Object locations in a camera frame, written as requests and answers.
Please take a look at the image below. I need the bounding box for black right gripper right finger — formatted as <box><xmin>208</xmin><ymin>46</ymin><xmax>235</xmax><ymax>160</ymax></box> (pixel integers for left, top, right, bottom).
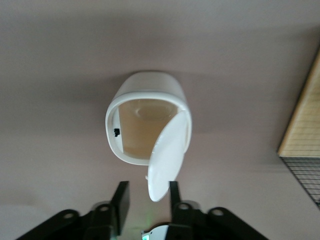
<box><xmin>168</xmin><ymin>181</ymin><xmax>201</xmax><ymax>223</ymax></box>

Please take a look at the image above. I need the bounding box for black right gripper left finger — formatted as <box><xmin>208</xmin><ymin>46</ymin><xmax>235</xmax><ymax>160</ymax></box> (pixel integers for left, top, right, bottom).
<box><xmin>109</xmin><ymin>180</ymin><xmax>132</xmax><ymax>236</ymax></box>

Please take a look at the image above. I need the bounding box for white lidded trash can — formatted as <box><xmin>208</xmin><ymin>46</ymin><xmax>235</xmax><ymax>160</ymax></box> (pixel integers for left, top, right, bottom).
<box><xmin>104</xmin><ymin>70</ymin><xmax>194</xmax><ymax>203</ymax></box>

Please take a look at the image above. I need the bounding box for wooden board panel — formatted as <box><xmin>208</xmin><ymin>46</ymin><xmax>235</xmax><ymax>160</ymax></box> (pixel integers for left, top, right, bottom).
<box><xmin>276</xmin><ymin>47</ymin><xmax>320</xmax><ymax>159</ymax></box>

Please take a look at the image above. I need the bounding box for black wire mesh basket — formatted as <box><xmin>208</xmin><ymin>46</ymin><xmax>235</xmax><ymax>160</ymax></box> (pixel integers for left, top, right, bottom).
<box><xmin>276</xmin><ymin>149</ymin><xmax>320</xmax><ymax>210</ymax></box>

